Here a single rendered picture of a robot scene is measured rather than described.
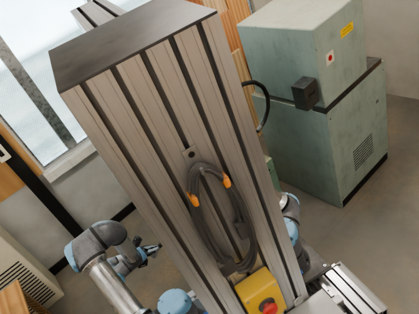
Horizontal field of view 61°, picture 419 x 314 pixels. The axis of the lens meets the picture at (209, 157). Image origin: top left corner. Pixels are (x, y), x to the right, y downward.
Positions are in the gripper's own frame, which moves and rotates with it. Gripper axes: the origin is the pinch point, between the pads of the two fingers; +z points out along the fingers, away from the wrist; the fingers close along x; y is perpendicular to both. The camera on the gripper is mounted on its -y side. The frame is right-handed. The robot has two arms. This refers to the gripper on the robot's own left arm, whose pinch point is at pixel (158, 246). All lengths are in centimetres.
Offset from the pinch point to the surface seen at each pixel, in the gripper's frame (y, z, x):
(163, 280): 63, 28, -46
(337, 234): 15, 125, 30
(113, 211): 43, 23, -136
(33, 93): -69, -34, -132
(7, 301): 57, -73, -73
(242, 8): -141, 149, -119
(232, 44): -109, 134, -113
